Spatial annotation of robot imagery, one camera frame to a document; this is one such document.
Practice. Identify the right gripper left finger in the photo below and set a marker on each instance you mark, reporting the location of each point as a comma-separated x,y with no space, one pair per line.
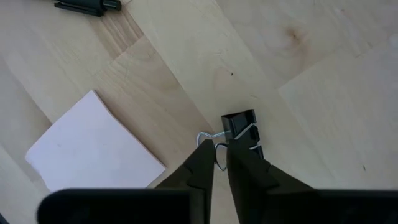
192,186

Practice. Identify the pink sticky note pad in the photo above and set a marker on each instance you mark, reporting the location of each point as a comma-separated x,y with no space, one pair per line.
93,149

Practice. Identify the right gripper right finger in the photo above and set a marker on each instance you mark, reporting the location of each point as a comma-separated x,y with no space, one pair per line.
255,186

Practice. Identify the black pen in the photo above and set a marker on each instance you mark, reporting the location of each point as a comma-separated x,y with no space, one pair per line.
84,5

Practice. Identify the black binder clip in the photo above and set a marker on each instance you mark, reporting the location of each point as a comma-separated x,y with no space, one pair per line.
239,123

